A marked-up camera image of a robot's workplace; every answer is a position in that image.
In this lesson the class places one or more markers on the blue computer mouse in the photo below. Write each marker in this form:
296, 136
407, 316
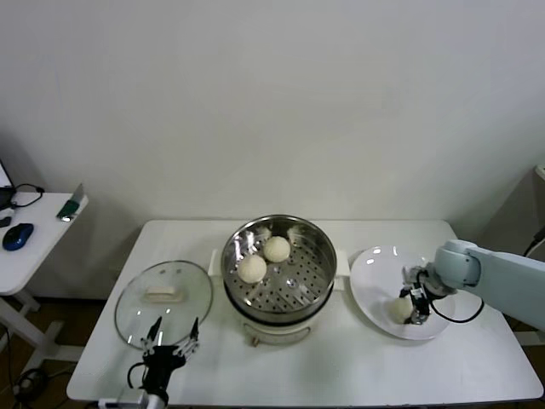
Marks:
18, 236

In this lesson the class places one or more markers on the stainless steel steamer basket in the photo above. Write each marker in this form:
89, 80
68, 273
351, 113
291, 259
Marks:
298, 277

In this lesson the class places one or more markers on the white steamed baozi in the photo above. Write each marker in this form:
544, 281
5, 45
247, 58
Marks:
277, 249
400, 310
252, 269

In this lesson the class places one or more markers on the dark green flat device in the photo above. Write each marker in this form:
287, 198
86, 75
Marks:
69, 208

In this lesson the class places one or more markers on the cream electric pot base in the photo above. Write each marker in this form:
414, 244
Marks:
277, 332

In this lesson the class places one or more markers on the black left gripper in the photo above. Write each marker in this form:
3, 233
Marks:
162, 366

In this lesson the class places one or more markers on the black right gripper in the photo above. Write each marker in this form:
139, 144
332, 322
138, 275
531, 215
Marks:
434, 287

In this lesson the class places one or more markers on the white round plate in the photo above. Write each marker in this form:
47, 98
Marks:
374, 272

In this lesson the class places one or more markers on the white side table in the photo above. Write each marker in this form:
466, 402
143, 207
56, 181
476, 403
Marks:
42, 230

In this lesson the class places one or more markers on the laptop with black frame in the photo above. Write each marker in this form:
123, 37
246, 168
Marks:
4, 197

